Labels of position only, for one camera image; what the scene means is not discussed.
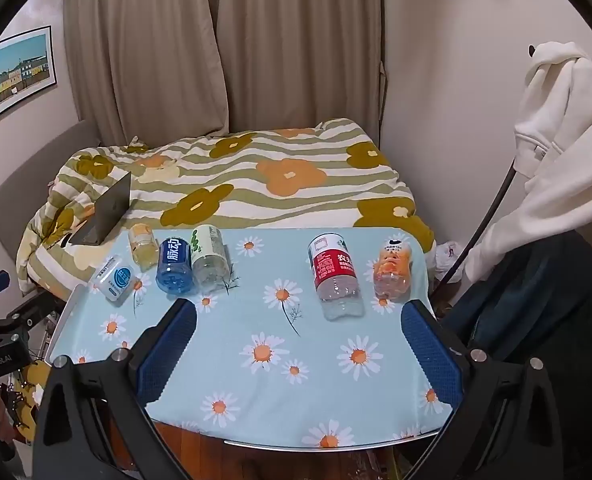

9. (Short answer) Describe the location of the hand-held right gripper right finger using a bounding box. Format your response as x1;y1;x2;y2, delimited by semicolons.
400;299;564;480

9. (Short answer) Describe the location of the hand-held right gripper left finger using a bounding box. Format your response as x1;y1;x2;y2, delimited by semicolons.
32;298;199;480

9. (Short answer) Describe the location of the yellow floral cushion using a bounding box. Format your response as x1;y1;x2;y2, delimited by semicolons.
5;359;53;442

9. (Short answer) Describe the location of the blue plastic bottle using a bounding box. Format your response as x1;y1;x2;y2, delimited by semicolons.
155;237;193;295

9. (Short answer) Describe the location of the small white blue-label jar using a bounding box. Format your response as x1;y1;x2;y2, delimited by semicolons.
92;255;140;304

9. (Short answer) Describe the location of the orange drink bottle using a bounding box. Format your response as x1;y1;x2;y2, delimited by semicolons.
373;238;415;301

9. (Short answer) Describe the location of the crumpled white cloth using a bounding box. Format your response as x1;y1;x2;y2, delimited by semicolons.
433;240;462;274

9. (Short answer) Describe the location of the clear green-label bottle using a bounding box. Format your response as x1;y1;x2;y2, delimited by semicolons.
190;225;232;291

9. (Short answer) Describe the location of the dark clothing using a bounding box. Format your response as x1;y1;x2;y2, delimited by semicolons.
442;230;592;363

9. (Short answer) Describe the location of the small yellow drink bottle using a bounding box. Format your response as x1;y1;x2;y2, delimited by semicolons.
127;223;161;268

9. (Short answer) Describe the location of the grey bed headboard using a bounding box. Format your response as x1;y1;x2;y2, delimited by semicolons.
0;119;103;262

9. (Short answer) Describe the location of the daisy print blue tablecloth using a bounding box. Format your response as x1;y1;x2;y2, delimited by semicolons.
46;227;454;449

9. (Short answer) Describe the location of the clear red-label water bottle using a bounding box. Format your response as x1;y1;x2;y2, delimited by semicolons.
308;232;366;321

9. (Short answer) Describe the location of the black curved tube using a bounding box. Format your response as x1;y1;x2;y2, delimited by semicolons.
438;156;519;284

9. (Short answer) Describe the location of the grey laptop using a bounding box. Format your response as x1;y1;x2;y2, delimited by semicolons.
68;171;133;247

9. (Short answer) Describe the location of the floral striped blanket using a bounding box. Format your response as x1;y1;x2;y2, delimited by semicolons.
16;118;437;302

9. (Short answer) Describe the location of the white hoodie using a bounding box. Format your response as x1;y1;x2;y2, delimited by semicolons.
464;41;592;287

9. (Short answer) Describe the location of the beige curtain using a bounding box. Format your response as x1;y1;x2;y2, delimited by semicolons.
215;0;387;142
63;0;233;149

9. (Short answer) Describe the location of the wall poster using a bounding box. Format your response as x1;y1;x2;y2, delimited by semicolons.
0;25;58;134

